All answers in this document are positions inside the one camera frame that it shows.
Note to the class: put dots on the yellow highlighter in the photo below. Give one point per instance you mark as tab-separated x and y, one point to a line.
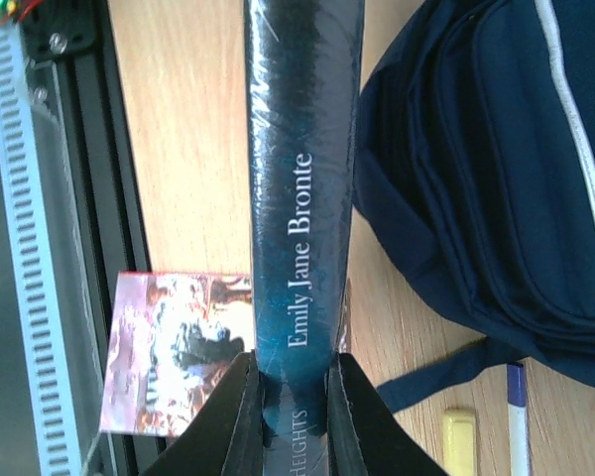
459	442

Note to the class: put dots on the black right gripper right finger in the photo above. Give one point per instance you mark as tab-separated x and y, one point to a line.
364	439

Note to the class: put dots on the purple capped white marker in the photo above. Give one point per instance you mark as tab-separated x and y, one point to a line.
520	458

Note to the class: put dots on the navy blue student backpack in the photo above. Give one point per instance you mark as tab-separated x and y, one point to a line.
476	171

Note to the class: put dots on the dark blue Wuthering Heights book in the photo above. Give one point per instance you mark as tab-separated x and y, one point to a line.
303	68

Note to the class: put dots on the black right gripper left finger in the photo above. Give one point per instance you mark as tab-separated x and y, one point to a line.
226	437

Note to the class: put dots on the black aluminium frame rail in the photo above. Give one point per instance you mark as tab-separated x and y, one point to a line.
92	207

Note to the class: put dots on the light blue slotted cable duct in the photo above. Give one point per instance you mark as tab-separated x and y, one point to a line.
38	303

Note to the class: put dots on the pink Taming of Shrew book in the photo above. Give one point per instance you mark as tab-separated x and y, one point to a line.
173	337

